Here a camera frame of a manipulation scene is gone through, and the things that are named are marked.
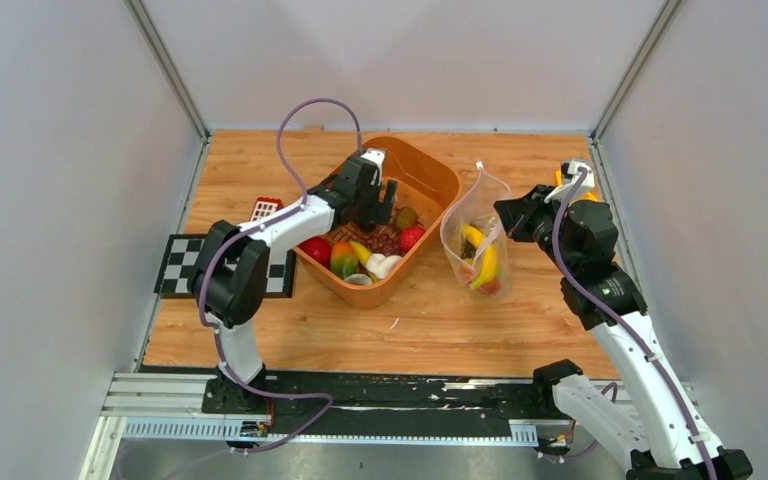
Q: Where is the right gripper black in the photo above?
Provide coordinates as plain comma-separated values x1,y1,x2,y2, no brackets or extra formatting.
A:
493,184,575,275

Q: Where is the clear zip top bag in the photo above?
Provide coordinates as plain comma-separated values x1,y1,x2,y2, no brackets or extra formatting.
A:
440,161,512,296

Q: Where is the yellow banana toy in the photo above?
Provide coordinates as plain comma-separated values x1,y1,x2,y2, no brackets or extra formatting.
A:
460,224,499,272

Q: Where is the brown longan cluster toy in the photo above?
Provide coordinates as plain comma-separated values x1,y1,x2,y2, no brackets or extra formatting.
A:
460,239,481,264

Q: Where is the red orange peach toy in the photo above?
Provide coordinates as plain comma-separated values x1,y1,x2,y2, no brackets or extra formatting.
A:
460,265,501,295

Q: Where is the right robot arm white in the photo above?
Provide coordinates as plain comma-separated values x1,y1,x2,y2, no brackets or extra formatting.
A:
494,185,754,479

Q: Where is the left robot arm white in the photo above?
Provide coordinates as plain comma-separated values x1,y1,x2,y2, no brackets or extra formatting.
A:
187,148,397,413

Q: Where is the purple grapes toy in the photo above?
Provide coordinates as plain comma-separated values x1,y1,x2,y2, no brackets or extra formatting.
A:
365,231,402,257

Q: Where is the red strawberry toy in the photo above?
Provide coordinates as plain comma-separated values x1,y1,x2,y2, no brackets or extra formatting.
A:
399,225,426,254

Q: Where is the small yellow fruit toy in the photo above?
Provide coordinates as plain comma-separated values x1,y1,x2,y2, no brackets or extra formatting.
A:
349,241,372,267

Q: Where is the orange plastic basket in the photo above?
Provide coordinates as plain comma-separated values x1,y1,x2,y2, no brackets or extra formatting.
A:
294,135,462,309

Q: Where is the white mushroom toy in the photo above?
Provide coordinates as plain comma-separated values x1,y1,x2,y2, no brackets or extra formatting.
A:
364,253,402,281

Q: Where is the orange green mango toy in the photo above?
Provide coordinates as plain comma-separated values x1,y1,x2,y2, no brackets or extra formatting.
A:
329,241,359,279

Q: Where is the white garlic toy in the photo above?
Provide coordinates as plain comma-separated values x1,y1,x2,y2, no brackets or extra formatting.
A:
344,273,375,286

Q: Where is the red apple toy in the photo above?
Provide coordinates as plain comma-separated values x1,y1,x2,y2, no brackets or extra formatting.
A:
298,236,332,268

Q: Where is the red white block toy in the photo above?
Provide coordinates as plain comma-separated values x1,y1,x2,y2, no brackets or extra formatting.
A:
249,196,284,222

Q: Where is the checkerboard calibration board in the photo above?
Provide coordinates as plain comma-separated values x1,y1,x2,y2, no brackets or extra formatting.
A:
154,234,297,299

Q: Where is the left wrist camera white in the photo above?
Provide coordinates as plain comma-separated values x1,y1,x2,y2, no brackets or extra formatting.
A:
361,148,386,185

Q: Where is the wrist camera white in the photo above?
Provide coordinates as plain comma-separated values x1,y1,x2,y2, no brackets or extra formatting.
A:
544,158,599,204
361,148,386,185

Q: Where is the yellow triangle bracket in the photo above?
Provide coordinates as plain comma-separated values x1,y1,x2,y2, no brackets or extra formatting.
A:
554,169,600,203

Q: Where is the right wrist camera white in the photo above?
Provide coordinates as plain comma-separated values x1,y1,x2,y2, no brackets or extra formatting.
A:
544,158,599,204

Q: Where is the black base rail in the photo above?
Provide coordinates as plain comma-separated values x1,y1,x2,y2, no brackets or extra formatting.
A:
201,370,571,438

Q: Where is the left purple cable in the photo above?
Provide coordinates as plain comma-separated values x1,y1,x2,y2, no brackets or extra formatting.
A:
195,97,365,455

